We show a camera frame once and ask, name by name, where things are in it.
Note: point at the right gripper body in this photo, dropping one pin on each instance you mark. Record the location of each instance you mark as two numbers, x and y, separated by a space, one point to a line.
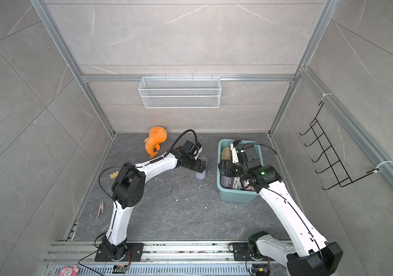
233 169

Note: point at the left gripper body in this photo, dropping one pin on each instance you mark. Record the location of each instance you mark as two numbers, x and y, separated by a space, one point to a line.
196 165

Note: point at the newspaper case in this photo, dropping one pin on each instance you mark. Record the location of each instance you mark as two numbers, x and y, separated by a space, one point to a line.
231 183

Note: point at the purple fabric case top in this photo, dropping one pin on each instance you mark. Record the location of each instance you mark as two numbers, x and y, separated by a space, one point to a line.
202 169

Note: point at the teal plastic storage box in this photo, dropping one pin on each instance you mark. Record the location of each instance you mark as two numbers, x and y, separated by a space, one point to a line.
231 195

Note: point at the tan fabric case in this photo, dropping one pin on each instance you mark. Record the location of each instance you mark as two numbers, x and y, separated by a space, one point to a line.
226 154

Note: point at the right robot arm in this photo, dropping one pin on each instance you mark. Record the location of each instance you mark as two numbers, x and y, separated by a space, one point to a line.
309 253

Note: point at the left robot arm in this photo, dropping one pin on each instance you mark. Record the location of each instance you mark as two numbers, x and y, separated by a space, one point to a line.
129 184

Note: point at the orange plush whale toy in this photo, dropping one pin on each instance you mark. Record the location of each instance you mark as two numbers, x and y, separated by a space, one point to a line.
157 135

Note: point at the gold binder clip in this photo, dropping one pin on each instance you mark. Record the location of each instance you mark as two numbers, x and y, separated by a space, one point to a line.
114 175

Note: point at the wooden clothes peg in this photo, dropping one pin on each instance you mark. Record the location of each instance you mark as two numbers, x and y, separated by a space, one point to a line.
100 210

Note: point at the pink toy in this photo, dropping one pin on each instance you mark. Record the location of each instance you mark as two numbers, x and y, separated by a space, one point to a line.
69 271

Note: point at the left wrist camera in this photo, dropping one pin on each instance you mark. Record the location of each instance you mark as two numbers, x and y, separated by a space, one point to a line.
196 150

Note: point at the white wire mesh basket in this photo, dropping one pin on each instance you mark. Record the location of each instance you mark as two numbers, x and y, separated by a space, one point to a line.
180 92

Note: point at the metal base rail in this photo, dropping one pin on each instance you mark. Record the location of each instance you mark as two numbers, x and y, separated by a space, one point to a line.
161 258

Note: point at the black wire hook rack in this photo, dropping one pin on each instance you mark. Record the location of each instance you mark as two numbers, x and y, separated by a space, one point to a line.
328 154

